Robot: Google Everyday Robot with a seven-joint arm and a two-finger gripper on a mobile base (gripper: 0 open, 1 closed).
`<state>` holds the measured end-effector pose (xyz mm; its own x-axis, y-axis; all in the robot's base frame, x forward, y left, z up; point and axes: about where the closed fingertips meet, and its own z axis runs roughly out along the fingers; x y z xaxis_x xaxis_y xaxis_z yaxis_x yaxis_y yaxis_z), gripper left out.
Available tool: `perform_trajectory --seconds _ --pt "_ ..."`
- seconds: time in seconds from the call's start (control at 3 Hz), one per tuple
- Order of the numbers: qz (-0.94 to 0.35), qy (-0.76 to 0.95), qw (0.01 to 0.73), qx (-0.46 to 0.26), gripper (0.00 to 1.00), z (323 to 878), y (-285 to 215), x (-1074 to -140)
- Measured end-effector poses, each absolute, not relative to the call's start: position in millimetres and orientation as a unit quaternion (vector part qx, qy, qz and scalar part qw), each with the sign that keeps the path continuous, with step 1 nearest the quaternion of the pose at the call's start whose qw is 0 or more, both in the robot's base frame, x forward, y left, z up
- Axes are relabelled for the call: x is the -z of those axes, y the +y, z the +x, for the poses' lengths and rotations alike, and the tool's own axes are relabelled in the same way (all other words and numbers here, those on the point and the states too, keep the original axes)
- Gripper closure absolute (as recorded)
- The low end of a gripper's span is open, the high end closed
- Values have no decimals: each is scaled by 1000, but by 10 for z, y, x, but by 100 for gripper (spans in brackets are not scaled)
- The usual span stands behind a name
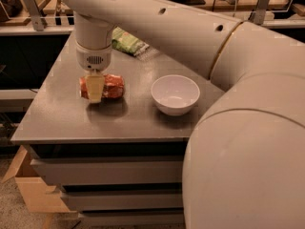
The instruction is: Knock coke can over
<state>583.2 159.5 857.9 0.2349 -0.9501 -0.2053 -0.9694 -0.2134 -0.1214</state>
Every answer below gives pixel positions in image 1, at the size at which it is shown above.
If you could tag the clear plastic water bottle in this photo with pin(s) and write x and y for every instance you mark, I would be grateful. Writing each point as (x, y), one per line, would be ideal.
(148, 54)

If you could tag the cardboard box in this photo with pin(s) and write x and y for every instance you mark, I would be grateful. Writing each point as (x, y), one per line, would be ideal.
(37, 195)

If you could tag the red coke can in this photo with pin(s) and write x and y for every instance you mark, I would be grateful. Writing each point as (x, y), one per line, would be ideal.
(113, 88)

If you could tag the grey metal bracket left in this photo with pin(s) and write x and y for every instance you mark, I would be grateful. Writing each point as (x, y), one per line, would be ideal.
(35, 15)

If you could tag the grey metal bracket right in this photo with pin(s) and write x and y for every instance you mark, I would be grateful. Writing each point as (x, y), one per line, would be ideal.
(257, 16)

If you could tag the grey drawer cabinet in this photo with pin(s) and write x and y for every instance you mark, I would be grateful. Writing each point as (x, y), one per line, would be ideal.
(118, 162)

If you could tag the grey metal bracket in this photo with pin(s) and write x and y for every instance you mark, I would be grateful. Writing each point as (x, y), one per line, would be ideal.
(257, 16)
(35, 15)

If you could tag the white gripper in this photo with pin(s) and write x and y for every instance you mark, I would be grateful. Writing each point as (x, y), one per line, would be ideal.
(93, 58)

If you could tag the white ceramic bowl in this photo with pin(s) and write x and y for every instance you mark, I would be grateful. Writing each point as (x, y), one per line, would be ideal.
(174, 94)

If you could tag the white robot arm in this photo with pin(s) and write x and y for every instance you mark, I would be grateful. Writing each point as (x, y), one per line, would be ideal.
(244, 166)

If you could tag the green chip bag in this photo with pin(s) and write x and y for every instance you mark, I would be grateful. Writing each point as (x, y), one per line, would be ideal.
(127, 43)

